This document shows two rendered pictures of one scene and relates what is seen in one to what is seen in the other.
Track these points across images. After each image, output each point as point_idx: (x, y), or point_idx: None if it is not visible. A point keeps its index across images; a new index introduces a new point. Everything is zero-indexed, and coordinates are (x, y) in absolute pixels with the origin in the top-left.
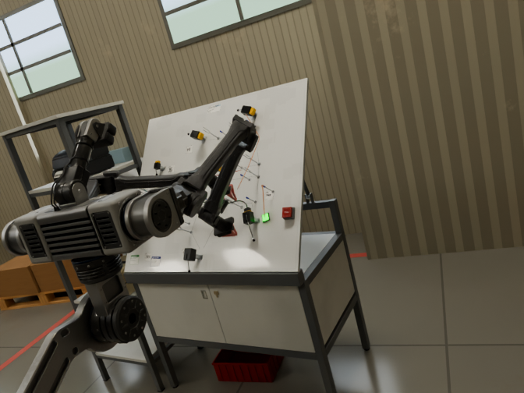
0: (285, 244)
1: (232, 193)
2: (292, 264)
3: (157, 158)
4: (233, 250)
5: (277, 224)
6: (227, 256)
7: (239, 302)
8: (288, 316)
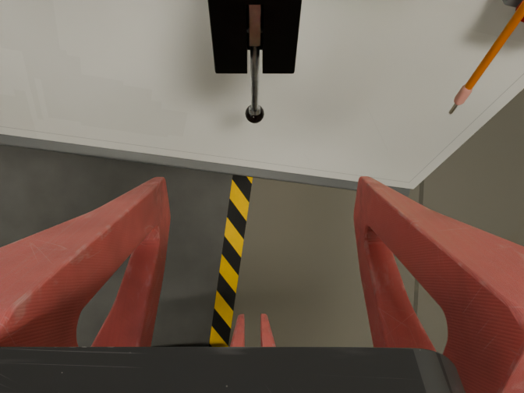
0: (417, 108)
1: (402, 257)
2: (405, 171)
3: None
4: (51, 63)
5: (430, 6)
6: (8, 83)
7: None
8: None
